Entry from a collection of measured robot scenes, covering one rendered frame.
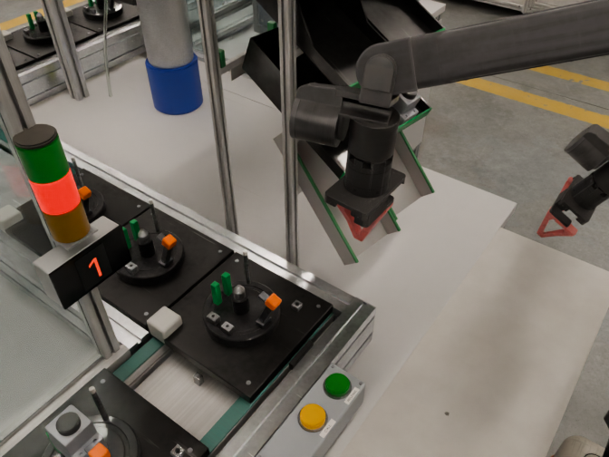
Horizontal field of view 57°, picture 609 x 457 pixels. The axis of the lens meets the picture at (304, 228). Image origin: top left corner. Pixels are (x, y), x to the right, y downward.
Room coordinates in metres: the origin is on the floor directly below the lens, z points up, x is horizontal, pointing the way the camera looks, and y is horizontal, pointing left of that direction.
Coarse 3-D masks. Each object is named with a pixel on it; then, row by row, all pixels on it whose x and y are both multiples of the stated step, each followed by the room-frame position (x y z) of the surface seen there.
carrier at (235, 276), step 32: (224, 288) 0.69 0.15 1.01; (256, 288) 0.70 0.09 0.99; (288, 288) 0.72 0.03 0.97; (160, 320) 0.63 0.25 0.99; (192, 320) 0.64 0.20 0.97; (224, 320) 0.63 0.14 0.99; (256, 320) 0.62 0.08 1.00; (288, 320) 0.64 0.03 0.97; (320, 320) 0.65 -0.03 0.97; (192, 352) 0.57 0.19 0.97; (224, 352) 0.57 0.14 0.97; (256, 352) 0.57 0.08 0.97; (288, 352) 0.57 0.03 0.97; (224, 384) 0.52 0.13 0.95; (256, 384) 0.51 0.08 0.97
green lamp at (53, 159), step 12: (48, 144) 0.56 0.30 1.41; (60, 144) 0.57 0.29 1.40; (24, 156) 0.54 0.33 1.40; (36, 156) 0.54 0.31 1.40; (48, 156) 0.55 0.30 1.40; (60, 156) 0.56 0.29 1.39; (24, 168) 0.55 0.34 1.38; (36, 168) 0.54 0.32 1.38; (48, 168) 0.55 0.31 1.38; (60, 168) 0.56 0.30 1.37; (36, 180) 0.54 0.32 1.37; (48, 180) 0.54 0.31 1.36
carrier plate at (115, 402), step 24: (96, 384) 0.51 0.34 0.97; (120, 384) 0.51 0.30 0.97; (96, 408) 0.47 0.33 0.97; (120, 408) 0.47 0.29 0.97; (144, 408) 0.47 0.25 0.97; (144, 432) 0.43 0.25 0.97; (168, 432) 0.43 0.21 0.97; (24, 456) 0.39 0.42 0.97; (144, 456) 0.39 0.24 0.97; (168, 456) 0.39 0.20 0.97; (192, 456) 0.39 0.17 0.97
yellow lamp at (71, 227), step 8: (80, 200) 0.57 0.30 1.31; (80, 208) 0.56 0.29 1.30; (48, 216) 0.54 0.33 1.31; (56, 216) 0.54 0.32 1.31; (64, 216) 0.55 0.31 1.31; (72, 216) 0.55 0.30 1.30; (80, 216) 0.56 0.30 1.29; (48, 224) 0.55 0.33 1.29; (56, 224) 0.54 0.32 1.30; (64, 224) 0.54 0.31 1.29; (72, 224) 0.55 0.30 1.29; (80, 224) 0.56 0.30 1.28; (88, 224) 0.57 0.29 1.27; (56, 232) 0.54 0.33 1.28; (64, 232) 0.54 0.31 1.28; (72, 232) 0.55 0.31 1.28; (80, 232) 0.55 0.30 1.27; (56, 240) 0.55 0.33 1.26; (64, 240) 0.54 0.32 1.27; (72, 240) 0.55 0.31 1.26
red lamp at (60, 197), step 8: (64, 176) 0.56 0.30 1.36; (32, 184) 0.55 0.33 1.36; (40, 184) 0.54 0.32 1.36; (48, 184) 0.54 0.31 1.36; (56, 184) 0.55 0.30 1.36; (64, 184) 0.55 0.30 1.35; (72, 184) 0.57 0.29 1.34; (40, 192) 0.54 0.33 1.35; (48, 192) 0.54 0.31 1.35; (56, 192) 0.55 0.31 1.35; (64, 192) 0.55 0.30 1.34; (72, 192) 0.56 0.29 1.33; (40, 200) 0.55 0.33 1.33; (48, 200) 0.54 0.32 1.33; (56, 200) 0.54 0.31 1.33; (64, 200) 0.55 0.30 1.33; (72, 200) 0.56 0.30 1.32; (48, 208) 0.54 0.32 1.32; (56, 208) 0.54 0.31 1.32; (64, 208) 0.55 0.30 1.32; (72, 208) 0.55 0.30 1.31
